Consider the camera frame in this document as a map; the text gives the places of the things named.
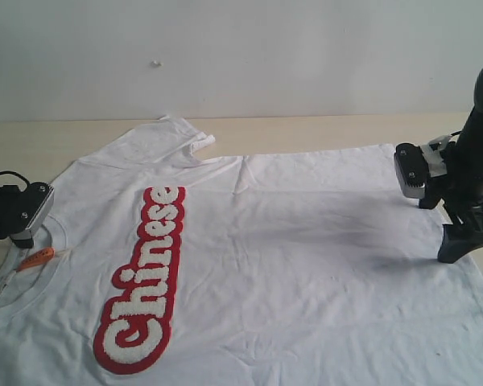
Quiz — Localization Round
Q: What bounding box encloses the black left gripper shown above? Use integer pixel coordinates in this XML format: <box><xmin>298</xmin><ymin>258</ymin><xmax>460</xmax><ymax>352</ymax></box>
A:
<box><xmin>0</xmin><ymin>183</ymin><xmax>34</xmax><ymax>248</ymax></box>

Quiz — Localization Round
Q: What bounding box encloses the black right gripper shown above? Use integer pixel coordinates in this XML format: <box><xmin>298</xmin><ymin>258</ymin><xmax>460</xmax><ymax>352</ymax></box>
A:
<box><xmin>418</xmin><ymin>142</ymin><xmax>483</xmax><ymax>264</ymax></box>

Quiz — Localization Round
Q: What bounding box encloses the white t-shirt red lettering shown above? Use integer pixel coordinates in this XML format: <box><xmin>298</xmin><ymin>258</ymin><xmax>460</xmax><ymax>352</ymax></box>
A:
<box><xmin>0</xmin><ymin>117</ymin><xmax>483</xmax><ymax>385</ymax></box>

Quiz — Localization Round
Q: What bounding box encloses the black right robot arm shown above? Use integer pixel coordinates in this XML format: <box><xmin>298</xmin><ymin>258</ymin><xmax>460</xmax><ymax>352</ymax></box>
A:
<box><xmin>419</xmin><ymin>68</ymin><xmax>483</xmax><ymax>264</ymax></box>

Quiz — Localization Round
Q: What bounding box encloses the orange neck label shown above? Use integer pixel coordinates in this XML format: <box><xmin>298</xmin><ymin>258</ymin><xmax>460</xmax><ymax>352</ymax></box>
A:
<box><xmin>16</xmin><ymin>247</ymin><xmax>56</xmax><ymax>272</ymax></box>

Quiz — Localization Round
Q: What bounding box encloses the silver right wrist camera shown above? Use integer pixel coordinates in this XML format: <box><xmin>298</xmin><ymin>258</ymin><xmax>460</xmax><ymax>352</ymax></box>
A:
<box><xmin>394</xmin><ymin>135</ymin><xmax>452</xmax><ymax>199</ymax></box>

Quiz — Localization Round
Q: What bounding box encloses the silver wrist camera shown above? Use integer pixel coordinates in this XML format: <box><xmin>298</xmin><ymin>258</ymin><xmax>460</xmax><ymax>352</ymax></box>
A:
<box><xmin>394</xmin><ymin>135</ymin><xmax>452</xmax><ymax>199</ymax></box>
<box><xmin>9</xmin><ymin>182</ymin><xmax>54</xmax><ymax>249</ymax></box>

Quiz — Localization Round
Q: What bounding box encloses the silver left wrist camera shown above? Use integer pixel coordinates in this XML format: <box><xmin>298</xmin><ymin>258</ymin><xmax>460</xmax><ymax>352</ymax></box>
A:
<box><xmin>9</xmin><ymin>182</ymin><xmax>54</xmax><ymax>249</ymax></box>

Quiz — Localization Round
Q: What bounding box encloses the black left camera cable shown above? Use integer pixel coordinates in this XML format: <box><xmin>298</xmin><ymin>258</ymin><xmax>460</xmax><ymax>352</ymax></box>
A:
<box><xmin>0</xmin><ymin>170</ymin><xmax>32</xmax><ymax>190</ymax></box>

